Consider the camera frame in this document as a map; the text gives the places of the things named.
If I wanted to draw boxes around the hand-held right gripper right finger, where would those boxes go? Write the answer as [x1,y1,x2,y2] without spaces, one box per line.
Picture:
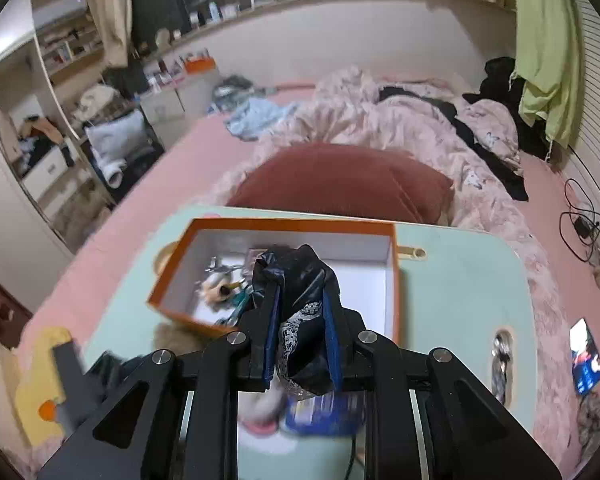
[324,292,563,480]

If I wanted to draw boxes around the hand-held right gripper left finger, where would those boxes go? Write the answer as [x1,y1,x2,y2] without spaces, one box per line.
[37,282,283,480]

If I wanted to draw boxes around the black cloth with lace trim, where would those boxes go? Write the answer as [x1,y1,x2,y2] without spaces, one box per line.
[251,244,342,401]

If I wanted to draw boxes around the large orange cardboard box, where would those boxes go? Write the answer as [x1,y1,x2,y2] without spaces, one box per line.
[146,217,401,346]

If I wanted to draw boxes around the pale green desktop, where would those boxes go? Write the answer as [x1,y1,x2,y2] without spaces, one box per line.
[82,205,536,480]

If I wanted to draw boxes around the yellow cloth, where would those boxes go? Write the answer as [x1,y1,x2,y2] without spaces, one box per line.
[14,327,76,448]

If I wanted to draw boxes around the blue flat box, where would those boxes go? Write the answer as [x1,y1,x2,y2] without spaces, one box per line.
[285,390,366,436]

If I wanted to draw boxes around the white toy figure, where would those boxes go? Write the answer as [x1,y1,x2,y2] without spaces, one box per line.
[200,280,242,307]

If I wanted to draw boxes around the brown fur ball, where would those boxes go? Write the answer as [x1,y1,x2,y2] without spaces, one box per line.
[152,322,231,356]

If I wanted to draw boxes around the dark wooden furniture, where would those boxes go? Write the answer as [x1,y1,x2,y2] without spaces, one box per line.
[0,260,33,348]

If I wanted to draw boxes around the metal spoon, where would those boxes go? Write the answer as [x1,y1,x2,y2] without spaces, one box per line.
[490,330,514,406]

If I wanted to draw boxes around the dark red pillow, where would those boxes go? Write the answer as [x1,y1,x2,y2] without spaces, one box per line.
[227,142,456,226]

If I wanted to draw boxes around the pink bed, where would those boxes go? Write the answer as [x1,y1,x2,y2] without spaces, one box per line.
[17,80,600,480]

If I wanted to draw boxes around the white slippers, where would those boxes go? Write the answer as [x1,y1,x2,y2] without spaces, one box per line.
[104,160,127,189]

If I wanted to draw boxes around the light blue cloth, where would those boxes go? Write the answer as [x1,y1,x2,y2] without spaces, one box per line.
[224,97,301,141]

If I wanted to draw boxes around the pink floral duvet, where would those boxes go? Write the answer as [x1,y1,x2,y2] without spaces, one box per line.
[215,66,581,411]

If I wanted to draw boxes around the white bag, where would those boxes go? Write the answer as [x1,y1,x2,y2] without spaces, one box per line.
[85,110,148,163]

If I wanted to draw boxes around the phone with lit screen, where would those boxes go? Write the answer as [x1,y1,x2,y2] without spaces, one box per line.
[569,317,600,397]

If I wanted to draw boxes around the black garment on duvet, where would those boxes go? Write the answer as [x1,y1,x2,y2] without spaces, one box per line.
[378,86,530,202]

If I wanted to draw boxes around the dark patterned cloth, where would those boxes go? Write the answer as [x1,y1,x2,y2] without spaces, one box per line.
[212,75,266,106]

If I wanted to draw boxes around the white bedside cabinet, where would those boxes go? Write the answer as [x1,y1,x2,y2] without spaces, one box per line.
[140,67,221,121]

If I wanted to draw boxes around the black clothes pile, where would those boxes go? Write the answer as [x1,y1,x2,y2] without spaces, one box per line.
[477,56,551,161]

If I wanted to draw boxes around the white air conditioner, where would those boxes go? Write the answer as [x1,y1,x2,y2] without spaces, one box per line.
[30,0,88,31]

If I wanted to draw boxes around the light green hanging cloth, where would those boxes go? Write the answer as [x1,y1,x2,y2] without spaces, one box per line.
[511,0,586,150]

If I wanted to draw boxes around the thin black cable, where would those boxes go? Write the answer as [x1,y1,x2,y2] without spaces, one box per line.
[344,434,357,480]

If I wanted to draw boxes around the black charger cables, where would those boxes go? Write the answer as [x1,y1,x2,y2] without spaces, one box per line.
[560,177,600,263]

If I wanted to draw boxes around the wall shelf with items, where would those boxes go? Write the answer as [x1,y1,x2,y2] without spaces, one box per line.
[30,10,106,81]

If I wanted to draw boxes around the white slatted wall panel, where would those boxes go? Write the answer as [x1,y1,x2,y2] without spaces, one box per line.
[565,0,600,186]

